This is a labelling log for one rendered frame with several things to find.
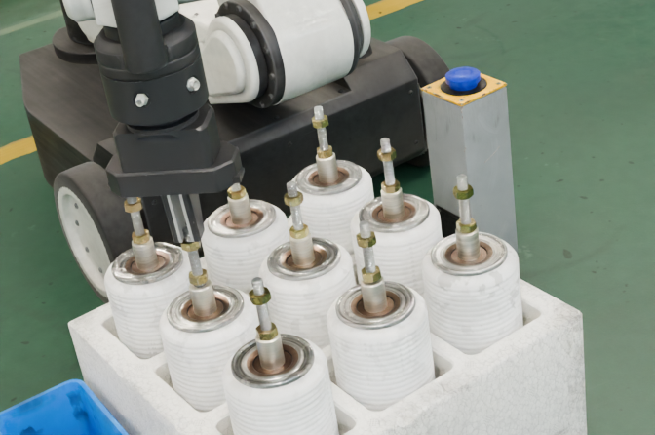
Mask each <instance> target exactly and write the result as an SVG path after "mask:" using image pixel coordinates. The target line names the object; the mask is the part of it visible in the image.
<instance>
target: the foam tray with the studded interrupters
mask: <svg viewBox="0 0 655 435"><path fill-rule="evenodd" d="M520 294H521V308H522V322H523V327H522V328H520V329H519V330H517V331H515V332H514V333H512V334H510V335H509V336H506V337H505V338H503V339H501V340H500V341H498V342H496V343H495V344H493V345H491V346H490V347H488V348H486V350H484V351H482V352H481V353H478V354H475V355H467V354H464V353H462V352H461V351H459V350H458V349H456V348H454V347H453V346H451V345H450V344H448V343H447V342H445V341H443V340H442V339H440V338H439V337H437V336H435V335H433V334H432V333H430V337H431V344H432V352H433V361H434V370H435V380H433V381H431V382H430V383H428V384H426V385H425V386H423V387H421V388H420V389H418V390H416V391H415V392H413V393H411V394H410V395H408V396H406V397H405V398H403V399H402V400H401V401H399V402H397V403H396V404H394V405H392V406H391V407H389V408H387V409H386V410H384V411H381V412H371V411H369V410H368V409H367V408H365V407H364V406H363V405H361V404H360V403H359V402H357V401H356V400H355V399H353V398H352V397H351V396H349V395H348V394H347V393H345V392H344V391H343V390H341V389H340V388H339V387H337V382H336V376H335V371H334V365H333V359H332V353H331V347H330V345H329V346H327V347H325V348H324V349H322V351H323V352H324V354H325V356H326V358H327V367H328V374H329V379H330V385H331V391H332V396H333V403H334V408H335V414H336V419H337V425H338V432H339V435H587V417H586V392H585V368H584V343H583V319H582V313H581V312H580V311H579V310H577V309H575V308H574V307H572V306H570V305H568V304H566V303H564V302H562V301H561V300H559V299H557V298H555V297H552V296H550V295H549V294H547V293H545V292H543V291H541V290H539V289H538V288H536V287H534V286H532V285H530V284H528V283H526V282H525V281H523V280H522V279H520ZM68 328H69V331H70V334H71V337H72V340H73V344H74V347H75V351H76V354H77V358H78V361H79V364H80V368H81V371H82V375H83V378H84V381H85V383H86V384H87V385H88V386H89V388H90V389H91V390H92V391H93V392H94V393H95V395H96V396H97V397H98V399H99V401H100V402H101V403H102V404H103V405H104V406H105V408H106V409H107V410H109V411H110V412H111V414H112V415H113V416H114V417H115V418H116V419H117V421H118V422H119V423H120V424H121V425H122V427H123V428H124V429H125V430H126V431H127V432H128V434H129V435H234V432H233V428H232V423H231V419H230V414H229V410H228V406H227V402H226V403H224V404H222V405H221V406H219V407H217V408H215V409H213V410H212V411H209V412H207V413H198V412H197V411H196V410H195V409H194V408H192V407H191V406H190V405H189V404H188V403H187V402H186V401H185V400H184V399H183V398H181V397H180V396H179V395H178V394H177V393H176V392H175V391H174V390H173V383H172V379H171V374H170V370H169V366H168V362H167V358H166V354H165V351H163V352H162V353H160V354H158V355H156V356H154V357H152V358H149V359H144V360H142V359H139V358H137V357H136V356H135V355H134V354H133V352H132V351H131V350H130V349H129V348H127V347H126V346H125V345H124V344H123V343H122V342H121V341H120V339H119V336H118V332H117V329H116V325H115V321H114V317H113V313H112V310H111V307H110V303H109V302H108V303H106V304H105V305H103V306H101V307H99V308H97V309H95V310H93V311H91V312H88V313H86V314H84V315H82V316H80V317H78V318H76V319H74V320H72V321H70V322H69V323H68Z"/></svg>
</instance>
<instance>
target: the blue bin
mask: <svg viewBox="0 0 655 435"><path fill-rule="evenodd" d="M0 435H129V434H128V432H127V431H126V430H125V429H124V428H123V427H122V425H121V424H120V423H119V422H118V421H117V419H116V418H115V417H114V416H113V415H112V414H111V412H110V411H109V410H107V409H106V408H105V406H104V405H103V404H102V403H101V402H100V401H99V399H98V397H97V396H96V395H95V393H94V392H93V391H92V390H91V389H90V388H89V386H88V385H87V384H86V383H85V382H84V381H82V380H80V379H71V380H68V381H65V382H63V383H61V384H59V385H57V386H55V387H53V388H50V389H48V390H46V391H44V392H42V393H40V394H38V395H36V396H33V397H31V398H29V399H27V400H25V401H23V402H21V403H19V404H17V405H14V406H12V407H10V408H9V409H7V410H5V411H3V412H1V413H0Z"/></svg>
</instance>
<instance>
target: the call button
mask: <svg viewBox="0 0 655 435"><path fill-rule="evenodd" d="M480 81H481V73H480V71H479V70H477V69H475V68H473V67H469V66H463V67H457V68H453V69H451V70H449V71H448V72H447V74H446V75H445V83H446V84H447V85H449V87H450V89H452V90H454V91H468V90H472V89H474V88H476V87H477V86H478V83H479V82H480Z"/></svg>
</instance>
